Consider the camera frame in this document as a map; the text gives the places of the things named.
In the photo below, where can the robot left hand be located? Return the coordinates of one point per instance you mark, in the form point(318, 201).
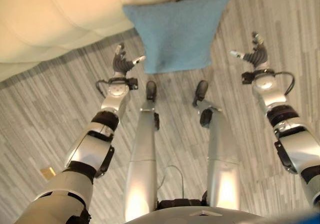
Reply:
point(122, 62)

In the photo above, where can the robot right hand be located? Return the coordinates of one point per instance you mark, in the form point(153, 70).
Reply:
point(257, 56)

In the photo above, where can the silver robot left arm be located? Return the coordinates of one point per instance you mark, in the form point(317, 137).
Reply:
point(82, 153)

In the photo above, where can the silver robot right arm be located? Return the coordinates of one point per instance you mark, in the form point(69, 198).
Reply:
point(287, 126)

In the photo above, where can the cream fabric sofa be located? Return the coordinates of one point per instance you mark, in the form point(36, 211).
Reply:
point(57, 18)

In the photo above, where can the dark robot left foot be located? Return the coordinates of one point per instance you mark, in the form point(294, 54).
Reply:
point(151, 89)

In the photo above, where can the dark robot foot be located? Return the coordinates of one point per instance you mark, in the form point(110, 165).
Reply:
point(200, 90)
point(151, 89)

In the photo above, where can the light blue square cushion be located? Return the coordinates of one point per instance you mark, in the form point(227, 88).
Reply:
point(176, 33)

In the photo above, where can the dark robot right foot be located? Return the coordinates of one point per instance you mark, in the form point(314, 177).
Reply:
point(200, 90)

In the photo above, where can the silver robot left leg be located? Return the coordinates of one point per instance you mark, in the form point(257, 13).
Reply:
point(142, 156)

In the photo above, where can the silver robot leg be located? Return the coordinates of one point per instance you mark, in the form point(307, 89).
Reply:
point(221, 153)
point(142, 156)

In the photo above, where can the silver robot right leg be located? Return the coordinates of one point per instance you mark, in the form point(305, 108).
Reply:
point(221, 153)

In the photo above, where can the brass floor socket plate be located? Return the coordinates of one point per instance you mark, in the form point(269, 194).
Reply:
point(48, 173)

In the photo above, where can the silver robot torso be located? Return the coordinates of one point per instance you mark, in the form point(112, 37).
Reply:
point(197, 212)

